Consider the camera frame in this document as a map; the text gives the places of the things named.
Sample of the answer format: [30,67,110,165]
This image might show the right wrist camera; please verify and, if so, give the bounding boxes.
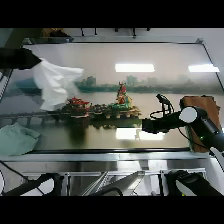
[155,93,175,118]

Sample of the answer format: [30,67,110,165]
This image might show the brown garment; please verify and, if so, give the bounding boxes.
[179,95,223,153]

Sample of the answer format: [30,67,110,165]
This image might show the silver frame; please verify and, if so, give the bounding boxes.
[0,150,224,197]

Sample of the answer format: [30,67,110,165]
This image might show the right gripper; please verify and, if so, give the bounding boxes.
[141,117,169,135]

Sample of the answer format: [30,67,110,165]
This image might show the black cable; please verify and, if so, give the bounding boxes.
[0,159,32,184]
[177,127,210,154]

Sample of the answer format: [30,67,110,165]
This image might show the white shirt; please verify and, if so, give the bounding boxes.
[31,57,85,112]

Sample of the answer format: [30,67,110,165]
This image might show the pale green garment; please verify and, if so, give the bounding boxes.
[0,122,41,157]

